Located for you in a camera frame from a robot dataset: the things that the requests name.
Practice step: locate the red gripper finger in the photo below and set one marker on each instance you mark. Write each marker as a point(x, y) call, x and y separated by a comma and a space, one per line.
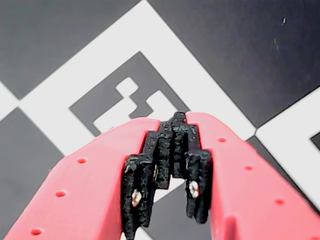
point(87, 187)
point(237, 187)

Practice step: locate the black white marker checkerboard mat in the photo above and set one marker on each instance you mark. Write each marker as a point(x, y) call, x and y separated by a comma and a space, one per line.
point(200, 50)

